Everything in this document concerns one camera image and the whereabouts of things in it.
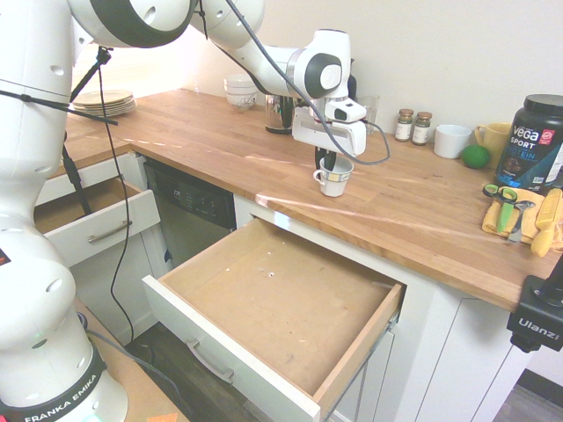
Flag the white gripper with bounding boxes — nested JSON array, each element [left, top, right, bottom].
[[291, 107, 368, 171]]

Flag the white patterned cup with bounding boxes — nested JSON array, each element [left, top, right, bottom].
[[312, 156, 355, 198]]

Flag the large wooden drawer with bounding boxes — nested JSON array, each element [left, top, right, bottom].
[[141, 218, 406, 418]]

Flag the small white drawer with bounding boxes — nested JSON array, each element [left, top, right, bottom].
[[33, 175, 160, 268]]

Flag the stainless steel electric kettle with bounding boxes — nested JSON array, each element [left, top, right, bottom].
[[264, 92, 309, 135]]

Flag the clear drinking glass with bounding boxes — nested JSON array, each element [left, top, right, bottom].
[[355, 94, 381, 135]]

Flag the spice jar copper lid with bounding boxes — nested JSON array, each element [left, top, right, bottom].
[[412, 111, 433, 147], [394, 108, 415, 143]]

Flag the white bowl floral print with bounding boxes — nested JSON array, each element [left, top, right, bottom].
[[225, 90, 259, 115]]

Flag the plain white bowl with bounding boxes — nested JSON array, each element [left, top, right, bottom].
[[223, 73, 258, 94]]

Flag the plain white mug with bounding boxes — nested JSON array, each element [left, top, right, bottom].
[[433, 124, 473, 160]]

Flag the black front dishwasher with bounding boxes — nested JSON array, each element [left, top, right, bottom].
[[143, 158, 238, 265]]

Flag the green lime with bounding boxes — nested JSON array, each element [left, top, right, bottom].
[[460, 144, 492, 170]]

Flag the yellow mug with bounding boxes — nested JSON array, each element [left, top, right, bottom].
[[473, 122, 514, 164]]

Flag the yellow cloth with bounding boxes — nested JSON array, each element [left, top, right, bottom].
[[481, 188, 563, 256]]

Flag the black protein powder tub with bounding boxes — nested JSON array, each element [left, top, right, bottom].
[[493, 93, 563, 191]]

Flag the cream ceramic plate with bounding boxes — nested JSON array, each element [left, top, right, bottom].
[[74, 105, 137, 116], [73, 89, 135, 106], [72, 99, 136, 112]]

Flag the white kitchen cabinet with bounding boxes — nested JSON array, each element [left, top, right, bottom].
[[34, 151, 171, 348], [232, 193, 537, 422]]

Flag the yellow plastic kitchen tool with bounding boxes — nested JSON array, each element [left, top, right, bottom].
[[530, 187, 563, 258]]

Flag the brown robot mounting table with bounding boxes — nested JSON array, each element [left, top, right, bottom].
[[72, 298, 186, 422]]

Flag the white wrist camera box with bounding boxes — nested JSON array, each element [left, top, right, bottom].
[[327, 98, 367, 125]]

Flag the grey cable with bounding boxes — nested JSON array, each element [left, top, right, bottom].
[[226, 0, 391, 167], [77, 310, 194, 421]]

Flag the green handled scissors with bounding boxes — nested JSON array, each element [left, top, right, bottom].
[[482, 183, 519, 234]]

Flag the thin black cable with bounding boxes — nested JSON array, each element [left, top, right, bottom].
[[97, 61, 135, 348]]

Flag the small drawer metal handle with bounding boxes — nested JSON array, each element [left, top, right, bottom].
[[87, 220, 133, 244]]

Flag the large drawer metal handle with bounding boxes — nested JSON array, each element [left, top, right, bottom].
[[184, 338, 236, 384]]

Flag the black camera tripod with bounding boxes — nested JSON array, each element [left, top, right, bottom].
[[60, 45, 121, 217]]

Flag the black camera clamp stand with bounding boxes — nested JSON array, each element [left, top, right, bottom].
[[505, 258, 563, 353]]

